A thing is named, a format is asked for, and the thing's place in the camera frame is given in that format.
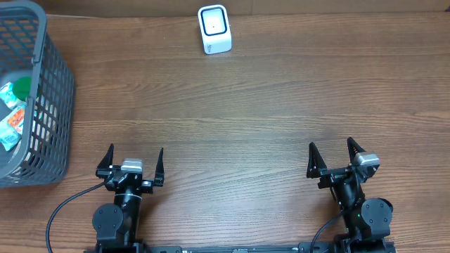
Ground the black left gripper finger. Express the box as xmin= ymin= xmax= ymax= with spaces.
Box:
xmin=96 ymin=143 xmax=114 ymax=177
xmin=154 ymin=148 xmax=165 ymax=187

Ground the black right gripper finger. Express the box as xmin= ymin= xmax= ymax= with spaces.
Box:
xmin=307 ymin=142 xmax=328 ymax=179
xmin=347 ymin=137 xmax=365 ymax=164

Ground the orange snack packet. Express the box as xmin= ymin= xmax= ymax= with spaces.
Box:
xmin=7 ymin=105 xmax=25 ymax=135

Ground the teal snack packet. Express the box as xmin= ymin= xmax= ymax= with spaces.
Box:
xmin=1 ymin=117 xmax=21 ymax=151

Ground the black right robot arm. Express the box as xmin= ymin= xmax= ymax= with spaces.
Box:
xmin=305 ymin=137 xmax=396 ymax=252

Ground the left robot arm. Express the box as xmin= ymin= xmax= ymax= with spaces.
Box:
xmin=92 ymin=145 xmax=165 ymax=252

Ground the white barcode scanner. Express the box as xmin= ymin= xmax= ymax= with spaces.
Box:
xmin=198 ymin=4 xmax=232 ymax=55

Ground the grey plastic mesh basket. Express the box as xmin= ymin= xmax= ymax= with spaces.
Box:
xmin=1 ymin=1 xmax=75 ymax=188

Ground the green round lid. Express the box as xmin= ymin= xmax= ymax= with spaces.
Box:
xmin=13 ymin=77 xmax=32 ymax=102

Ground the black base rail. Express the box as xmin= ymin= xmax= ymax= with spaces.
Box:
xmin=84 ymin=242 xmax=397 ymax=253

